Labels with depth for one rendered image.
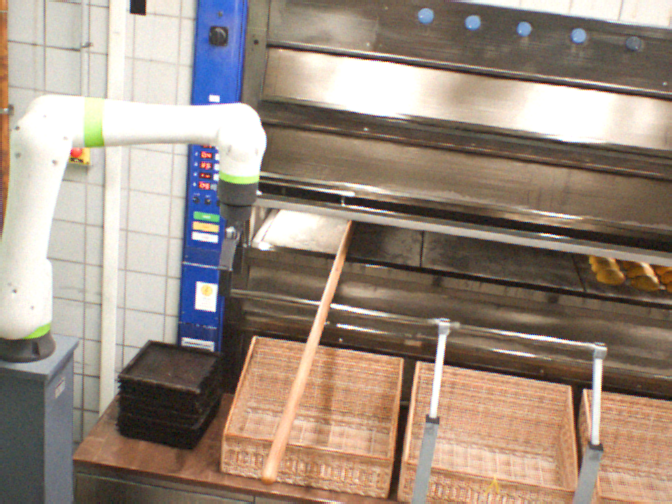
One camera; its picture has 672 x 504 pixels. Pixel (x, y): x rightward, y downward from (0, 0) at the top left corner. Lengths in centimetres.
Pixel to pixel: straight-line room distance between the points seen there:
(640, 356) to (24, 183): 218
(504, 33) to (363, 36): 45
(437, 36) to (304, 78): 45
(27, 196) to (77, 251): 138
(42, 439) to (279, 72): 139
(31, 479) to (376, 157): 147
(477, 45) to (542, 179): 49
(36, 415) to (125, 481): 77
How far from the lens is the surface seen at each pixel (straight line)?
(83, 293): 346
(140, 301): 339
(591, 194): 311
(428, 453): 278
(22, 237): 207
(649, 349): 335
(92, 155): 320
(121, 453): 312
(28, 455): 247
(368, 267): 316
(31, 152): 200
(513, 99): 301
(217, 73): 304
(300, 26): 301
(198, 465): 307
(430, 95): 299
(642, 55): 305
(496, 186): 306
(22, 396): 238
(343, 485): 300
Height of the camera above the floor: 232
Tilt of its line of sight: 21 degrees down
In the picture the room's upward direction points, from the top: 7 degrees clockwise
